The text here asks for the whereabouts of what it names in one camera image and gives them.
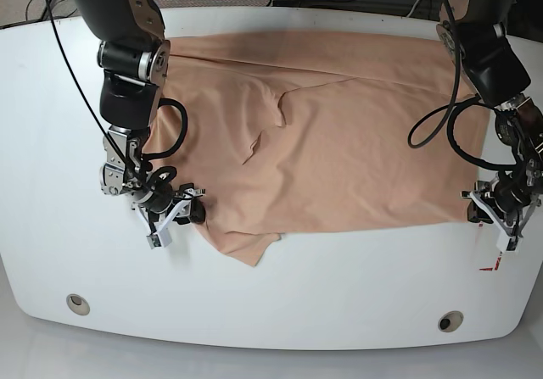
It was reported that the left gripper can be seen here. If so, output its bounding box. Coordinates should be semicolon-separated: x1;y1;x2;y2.
461;171;542;237

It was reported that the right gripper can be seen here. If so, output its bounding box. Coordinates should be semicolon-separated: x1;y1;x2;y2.
132;183;206;235

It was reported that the peach t-shirt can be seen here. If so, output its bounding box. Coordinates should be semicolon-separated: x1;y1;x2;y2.
145;31;478;266

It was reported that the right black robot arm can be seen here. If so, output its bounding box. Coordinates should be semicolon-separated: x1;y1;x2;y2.
74;0;205;248

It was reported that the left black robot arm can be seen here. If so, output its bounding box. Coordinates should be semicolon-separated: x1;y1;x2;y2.
408;0;542;242

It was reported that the red tape rectangle marking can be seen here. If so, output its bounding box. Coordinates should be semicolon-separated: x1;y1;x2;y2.
474;222;507;271

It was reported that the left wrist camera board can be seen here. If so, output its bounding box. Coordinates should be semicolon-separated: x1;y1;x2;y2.
496;232;522;254

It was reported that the right table cable grommet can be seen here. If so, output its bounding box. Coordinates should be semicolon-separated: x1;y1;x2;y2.
438;310;464;333

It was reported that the table cable grommet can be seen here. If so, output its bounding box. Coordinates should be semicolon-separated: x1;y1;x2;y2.
438;310;464;333
66;294;90;316

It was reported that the left table cable grommet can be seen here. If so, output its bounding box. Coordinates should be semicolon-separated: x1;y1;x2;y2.
66;294;90;316

